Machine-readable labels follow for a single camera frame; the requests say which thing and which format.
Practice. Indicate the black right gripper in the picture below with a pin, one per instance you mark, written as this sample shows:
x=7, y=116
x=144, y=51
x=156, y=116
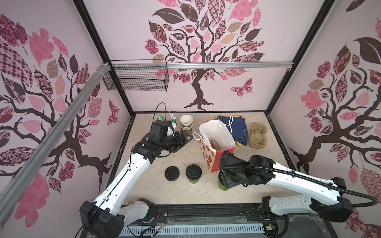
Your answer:
x=223, y=178

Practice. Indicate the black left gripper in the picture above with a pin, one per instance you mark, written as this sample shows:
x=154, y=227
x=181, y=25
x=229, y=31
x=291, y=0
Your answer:
x=180, y=142

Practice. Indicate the green paper coffee cup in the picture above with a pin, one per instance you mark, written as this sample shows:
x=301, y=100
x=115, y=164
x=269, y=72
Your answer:
x=222, y=187
x=193, y=181

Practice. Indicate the brown pulp cup carrier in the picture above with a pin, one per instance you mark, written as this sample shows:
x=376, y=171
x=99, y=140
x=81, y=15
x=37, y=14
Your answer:
x=214, y=144

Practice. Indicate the red white paper takeout bag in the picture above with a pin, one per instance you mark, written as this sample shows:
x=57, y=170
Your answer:
x=217, y=130

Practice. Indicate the black plastic cup lid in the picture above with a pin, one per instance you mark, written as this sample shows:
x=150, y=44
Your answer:
x=193, y=172

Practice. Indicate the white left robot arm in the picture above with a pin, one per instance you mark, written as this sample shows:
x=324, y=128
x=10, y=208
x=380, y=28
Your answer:
x=106, y=216

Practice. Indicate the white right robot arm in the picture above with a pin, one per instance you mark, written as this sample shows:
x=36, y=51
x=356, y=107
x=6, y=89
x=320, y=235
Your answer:
x=327, y=198

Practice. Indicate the stack of green paper cups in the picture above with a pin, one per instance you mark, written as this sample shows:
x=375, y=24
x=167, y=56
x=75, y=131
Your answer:
x=186, y=123

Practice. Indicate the stack of black cup lids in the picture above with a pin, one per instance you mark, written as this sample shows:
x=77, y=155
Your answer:
x=172, y=173

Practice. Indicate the brown pulp cup carriers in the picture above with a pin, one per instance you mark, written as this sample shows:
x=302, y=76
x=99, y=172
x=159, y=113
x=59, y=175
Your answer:
x=258, y=136

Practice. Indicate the navy blue paper bags stack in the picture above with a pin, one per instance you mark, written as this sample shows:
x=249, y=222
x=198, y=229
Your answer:
x=237, y=127

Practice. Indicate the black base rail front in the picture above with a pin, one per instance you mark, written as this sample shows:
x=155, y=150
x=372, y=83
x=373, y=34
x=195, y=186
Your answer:
x=288, y=226

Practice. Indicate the black wire mesh basket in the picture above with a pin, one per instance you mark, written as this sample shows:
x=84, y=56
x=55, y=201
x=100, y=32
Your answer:
x=138, y=75

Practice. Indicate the aluminium horizontal rail back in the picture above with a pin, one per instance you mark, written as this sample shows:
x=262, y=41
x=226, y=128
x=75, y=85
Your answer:
x=202, y=65

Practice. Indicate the white slotted cable duct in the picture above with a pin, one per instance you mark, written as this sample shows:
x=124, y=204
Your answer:
x=191, y=230

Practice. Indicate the black vertical frame post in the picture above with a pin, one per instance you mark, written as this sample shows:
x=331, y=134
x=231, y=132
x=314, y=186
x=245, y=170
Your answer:
x=86, y=18

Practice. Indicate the aluminium diagonal rail left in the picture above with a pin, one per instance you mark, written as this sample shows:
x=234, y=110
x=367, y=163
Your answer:
x=23, y=178

